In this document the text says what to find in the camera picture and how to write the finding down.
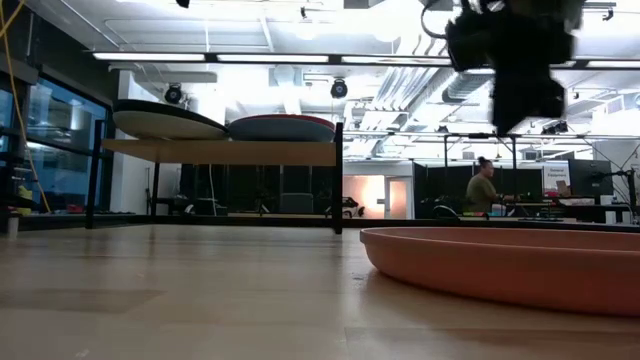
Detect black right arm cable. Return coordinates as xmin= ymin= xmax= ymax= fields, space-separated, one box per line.
xmin=420 ymin=0 xmax=452 ymax=41

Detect salmon pink plate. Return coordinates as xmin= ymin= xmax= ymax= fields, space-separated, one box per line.
xmin=359 ymin=226 xmax=640 ymax=319

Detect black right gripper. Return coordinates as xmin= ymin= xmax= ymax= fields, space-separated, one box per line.
xmin=443 ymin=7 xmax=576 ymax=137

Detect terracotta red plate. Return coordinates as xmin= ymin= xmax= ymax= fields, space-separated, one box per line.
xmin=232 ymin=113 xmax=336 ymax=130

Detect grey ventilation duct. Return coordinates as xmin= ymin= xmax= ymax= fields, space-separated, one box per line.
xmin=439 ymin=72 xmax=496 ymax=105

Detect yellow extension cable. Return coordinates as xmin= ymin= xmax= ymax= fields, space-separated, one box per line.
xmin=0 ymin=0 xmax=52 ymax=214

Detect long ceiling light bar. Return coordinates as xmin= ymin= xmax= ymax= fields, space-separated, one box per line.
xmin=84 ymin=49 xmax=640 ymax=70

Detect white printed sign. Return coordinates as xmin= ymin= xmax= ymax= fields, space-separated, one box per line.
xmin=542 ymin=164 xmax=571 ymax=192

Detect dark teal plate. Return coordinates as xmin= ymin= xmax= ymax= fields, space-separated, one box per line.
xmin=112 ymin=98 xmax=230 ymax=134

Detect wooden shelf with black legs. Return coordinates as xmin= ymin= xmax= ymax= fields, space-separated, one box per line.
xmin=84 ymin=119 xmax=346 ymax=236

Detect black computer monitor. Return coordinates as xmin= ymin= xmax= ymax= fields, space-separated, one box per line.
xmin=567 ymin=158 xmax=615 ymax=197

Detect cream plate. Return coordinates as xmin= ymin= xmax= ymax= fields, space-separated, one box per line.
xmin=112 ymin=110 xmax=230 ymax=142

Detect person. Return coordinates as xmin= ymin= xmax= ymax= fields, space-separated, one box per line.
xmin=464 ymin=155 xmax=516 ymax=217

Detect black metal rig frame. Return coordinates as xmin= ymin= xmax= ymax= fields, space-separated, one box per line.
xmin=442 ymin=130 xmax=640 ymax=221

